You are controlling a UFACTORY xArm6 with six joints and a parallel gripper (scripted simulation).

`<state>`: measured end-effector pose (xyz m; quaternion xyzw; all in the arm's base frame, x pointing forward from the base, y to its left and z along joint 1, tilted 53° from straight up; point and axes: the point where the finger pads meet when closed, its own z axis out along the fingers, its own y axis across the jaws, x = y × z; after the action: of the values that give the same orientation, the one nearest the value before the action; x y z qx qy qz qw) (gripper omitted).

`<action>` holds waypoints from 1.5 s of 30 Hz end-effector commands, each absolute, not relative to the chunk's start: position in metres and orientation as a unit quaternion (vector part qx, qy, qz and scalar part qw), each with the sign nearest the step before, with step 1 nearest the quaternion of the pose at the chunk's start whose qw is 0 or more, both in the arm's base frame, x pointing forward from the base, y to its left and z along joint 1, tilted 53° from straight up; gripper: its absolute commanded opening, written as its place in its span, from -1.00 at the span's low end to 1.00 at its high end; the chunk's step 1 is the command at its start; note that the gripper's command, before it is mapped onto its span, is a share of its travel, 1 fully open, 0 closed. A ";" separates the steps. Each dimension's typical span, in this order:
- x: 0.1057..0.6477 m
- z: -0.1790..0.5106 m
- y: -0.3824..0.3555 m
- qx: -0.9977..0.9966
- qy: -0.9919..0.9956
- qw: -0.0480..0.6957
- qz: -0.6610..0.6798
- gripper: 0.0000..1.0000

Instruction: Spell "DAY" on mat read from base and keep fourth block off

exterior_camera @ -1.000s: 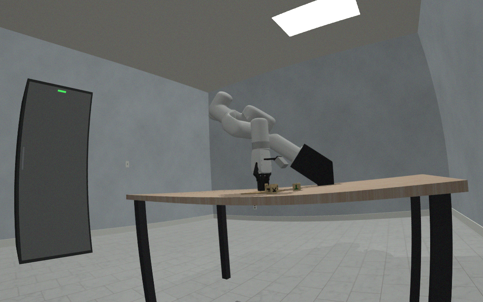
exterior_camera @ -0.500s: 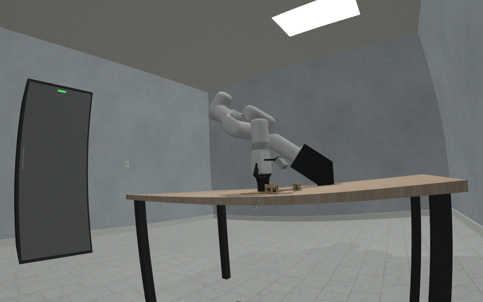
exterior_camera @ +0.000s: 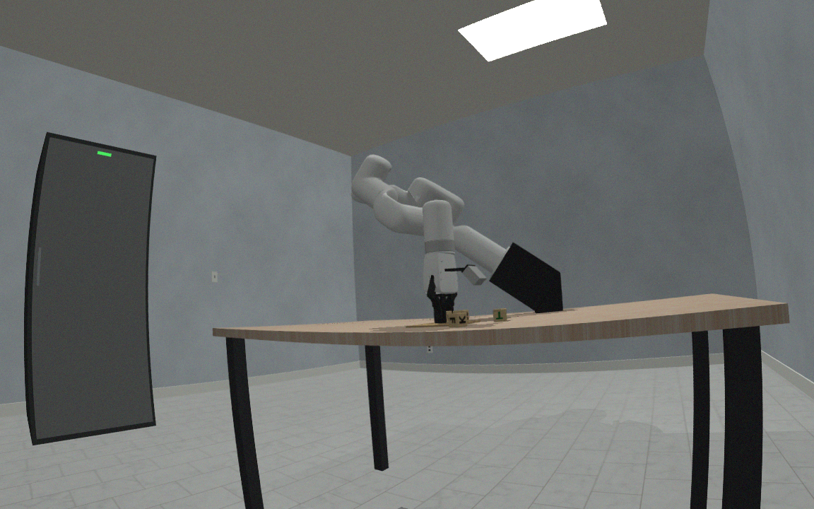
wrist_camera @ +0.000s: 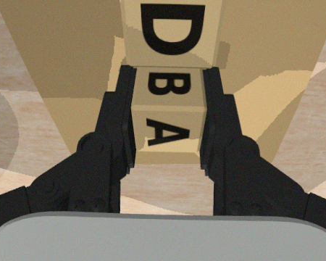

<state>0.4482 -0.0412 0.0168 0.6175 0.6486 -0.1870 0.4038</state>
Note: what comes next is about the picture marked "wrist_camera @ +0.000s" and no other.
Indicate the tan square mat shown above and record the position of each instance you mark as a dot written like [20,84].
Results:
[73,50]

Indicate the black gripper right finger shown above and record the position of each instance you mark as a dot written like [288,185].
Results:
[245,184]

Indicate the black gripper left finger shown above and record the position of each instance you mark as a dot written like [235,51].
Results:
[89,179]

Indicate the tan letter block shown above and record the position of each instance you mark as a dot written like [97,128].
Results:
[172,33]
[168,109]

